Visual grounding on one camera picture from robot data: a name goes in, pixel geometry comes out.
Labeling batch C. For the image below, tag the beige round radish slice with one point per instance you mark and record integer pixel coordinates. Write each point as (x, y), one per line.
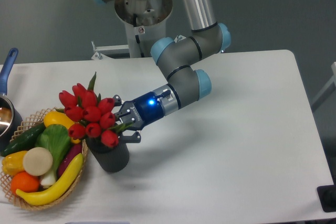
(37, 161)

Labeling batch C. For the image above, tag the orange fruit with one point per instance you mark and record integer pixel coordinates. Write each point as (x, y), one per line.
(24, 182)

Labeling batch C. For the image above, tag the green cucumber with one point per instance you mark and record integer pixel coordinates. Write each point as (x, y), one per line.
(24, 141)

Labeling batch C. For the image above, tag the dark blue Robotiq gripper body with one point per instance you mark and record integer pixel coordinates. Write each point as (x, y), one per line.
(141, 111)

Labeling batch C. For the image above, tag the yellow banana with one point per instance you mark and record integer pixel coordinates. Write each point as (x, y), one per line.
(54, 192)

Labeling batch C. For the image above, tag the black device at table edge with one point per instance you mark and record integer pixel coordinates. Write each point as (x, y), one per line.
(327, 197)

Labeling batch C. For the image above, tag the red tulip bouquet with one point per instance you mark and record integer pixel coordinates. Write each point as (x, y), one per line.
(92, 115)

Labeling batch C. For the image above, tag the white furniture piece right edge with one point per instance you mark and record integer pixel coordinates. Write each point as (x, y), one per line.
(324, 92)

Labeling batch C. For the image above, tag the purple sweet potato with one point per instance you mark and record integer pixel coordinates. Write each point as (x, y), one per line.
(73, 151)

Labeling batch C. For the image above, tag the yellow squash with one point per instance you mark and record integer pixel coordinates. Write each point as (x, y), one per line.
(55, 117)

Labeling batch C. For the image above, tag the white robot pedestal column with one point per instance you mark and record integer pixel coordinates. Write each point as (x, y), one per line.
(145, 23)

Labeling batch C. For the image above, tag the blue handled saucepan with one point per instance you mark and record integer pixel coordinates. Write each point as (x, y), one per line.
(10, 117)

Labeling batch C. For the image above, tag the dark grey ribbed vase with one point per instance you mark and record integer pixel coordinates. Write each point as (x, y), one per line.
(111, 160)

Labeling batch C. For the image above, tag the yellow bell pepper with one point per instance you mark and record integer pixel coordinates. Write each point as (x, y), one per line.
(12, 164)

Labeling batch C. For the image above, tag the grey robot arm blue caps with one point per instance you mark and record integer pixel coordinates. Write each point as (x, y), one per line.
(184, 85)

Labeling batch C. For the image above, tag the green leafy bok choy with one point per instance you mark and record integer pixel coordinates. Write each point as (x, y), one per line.
(54, 138)

